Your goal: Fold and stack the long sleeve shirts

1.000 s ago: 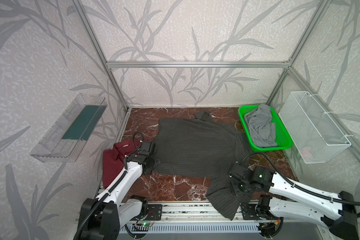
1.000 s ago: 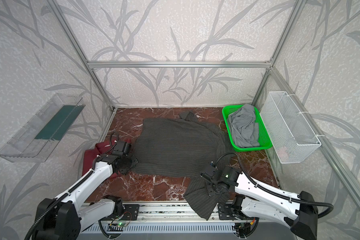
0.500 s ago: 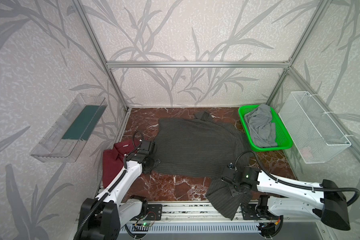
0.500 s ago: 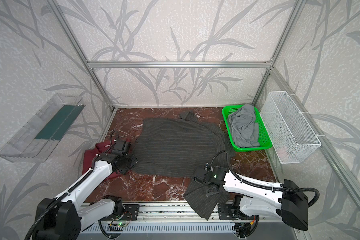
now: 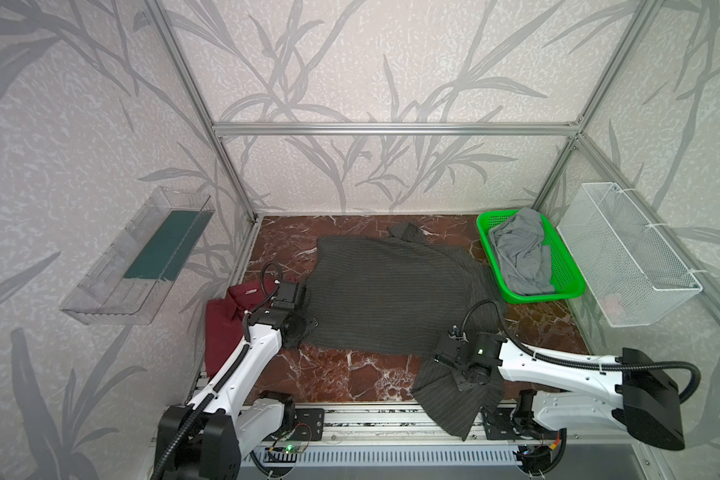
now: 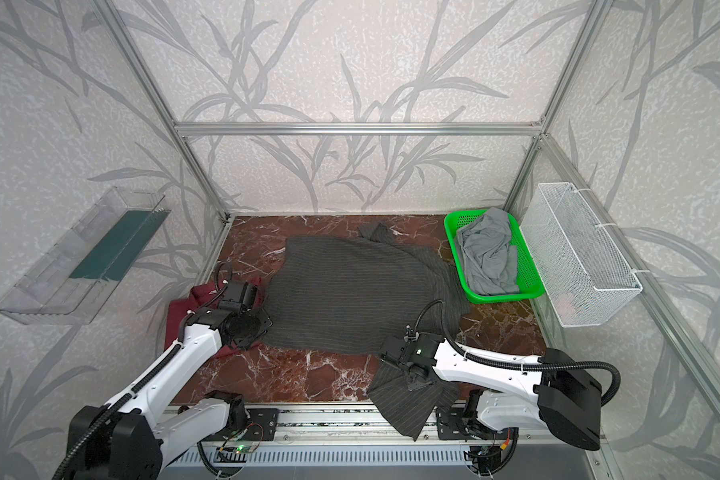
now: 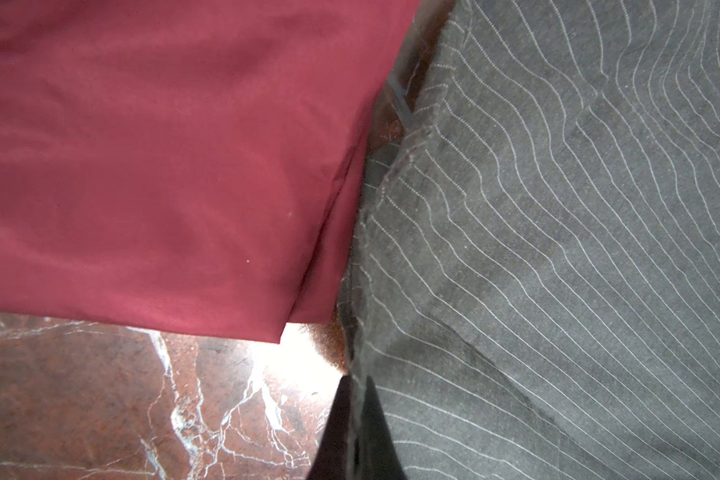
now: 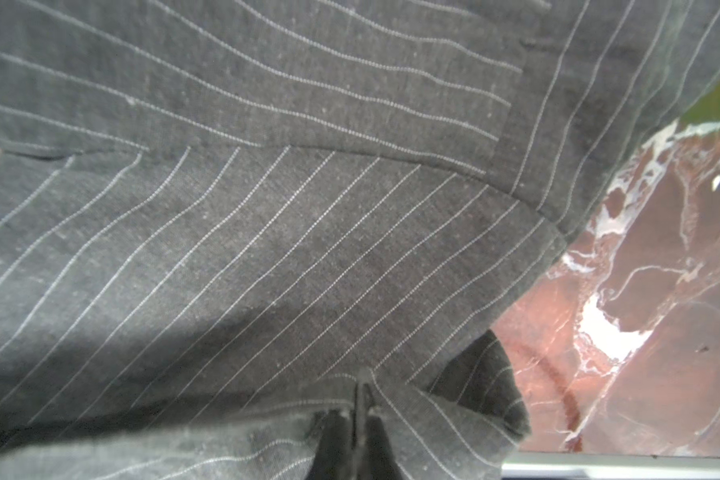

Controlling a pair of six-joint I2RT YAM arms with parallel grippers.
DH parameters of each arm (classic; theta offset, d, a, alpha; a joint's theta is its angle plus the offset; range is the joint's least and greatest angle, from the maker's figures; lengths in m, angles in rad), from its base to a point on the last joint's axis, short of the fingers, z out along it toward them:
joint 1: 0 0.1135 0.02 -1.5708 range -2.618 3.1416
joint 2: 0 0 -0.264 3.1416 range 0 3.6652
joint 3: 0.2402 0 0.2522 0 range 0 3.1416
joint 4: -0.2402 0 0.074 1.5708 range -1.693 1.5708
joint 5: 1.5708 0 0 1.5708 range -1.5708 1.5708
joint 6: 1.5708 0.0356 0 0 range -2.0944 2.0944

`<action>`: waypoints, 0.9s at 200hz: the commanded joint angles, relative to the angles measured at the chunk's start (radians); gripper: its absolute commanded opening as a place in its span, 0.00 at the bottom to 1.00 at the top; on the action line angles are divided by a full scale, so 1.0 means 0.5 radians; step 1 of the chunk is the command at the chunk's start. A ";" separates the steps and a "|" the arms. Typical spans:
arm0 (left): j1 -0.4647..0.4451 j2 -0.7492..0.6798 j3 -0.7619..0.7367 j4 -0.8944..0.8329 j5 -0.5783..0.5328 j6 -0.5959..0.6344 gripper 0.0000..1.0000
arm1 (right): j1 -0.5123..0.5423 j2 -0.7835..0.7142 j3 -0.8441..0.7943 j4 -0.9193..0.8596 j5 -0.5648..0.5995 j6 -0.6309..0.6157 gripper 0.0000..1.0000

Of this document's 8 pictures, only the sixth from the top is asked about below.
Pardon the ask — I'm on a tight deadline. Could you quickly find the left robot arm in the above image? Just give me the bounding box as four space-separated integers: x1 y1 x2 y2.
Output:
54 280 272 479

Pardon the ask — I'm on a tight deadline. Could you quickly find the maroon folded shirt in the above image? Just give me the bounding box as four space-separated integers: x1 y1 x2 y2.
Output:
164 277 263 349

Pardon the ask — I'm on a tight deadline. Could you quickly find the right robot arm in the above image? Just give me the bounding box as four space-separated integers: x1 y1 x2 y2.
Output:
380 333 619 451

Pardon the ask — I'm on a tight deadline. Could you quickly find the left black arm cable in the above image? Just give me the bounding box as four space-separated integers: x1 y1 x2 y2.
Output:
51 261 235 480

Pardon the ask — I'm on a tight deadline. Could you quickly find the aluminium cage frame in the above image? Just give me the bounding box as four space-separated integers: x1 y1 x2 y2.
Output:
93 1 720 421

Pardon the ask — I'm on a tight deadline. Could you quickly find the light grey shirt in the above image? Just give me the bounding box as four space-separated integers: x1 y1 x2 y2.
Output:
456 207 519 296

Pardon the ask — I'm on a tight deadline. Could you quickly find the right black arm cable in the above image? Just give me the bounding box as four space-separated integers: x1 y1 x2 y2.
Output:
405 298 622 407

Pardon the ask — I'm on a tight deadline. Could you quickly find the white wire wall basket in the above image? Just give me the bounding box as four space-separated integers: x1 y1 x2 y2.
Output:
520 182 643 328

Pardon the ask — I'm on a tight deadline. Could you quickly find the green plastic basket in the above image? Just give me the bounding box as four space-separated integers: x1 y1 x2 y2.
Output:
444 210 544 304

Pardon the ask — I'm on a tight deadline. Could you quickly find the dark grey striped shirt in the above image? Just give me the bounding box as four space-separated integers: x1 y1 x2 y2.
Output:
257 223 473 442

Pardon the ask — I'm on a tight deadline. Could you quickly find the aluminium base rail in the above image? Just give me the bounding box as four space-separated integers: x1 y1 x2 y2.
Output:
98 401 607 448

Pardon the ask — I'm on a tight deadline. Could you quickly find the clear plastic wall bin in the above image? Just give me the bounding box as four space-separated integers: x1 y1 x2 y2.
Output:
0 187 171 325

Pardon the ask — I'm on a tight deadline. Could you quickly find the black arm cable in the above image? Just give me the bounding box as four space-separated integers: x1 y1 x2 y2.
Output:
51 261 235 480
405 298 622 407

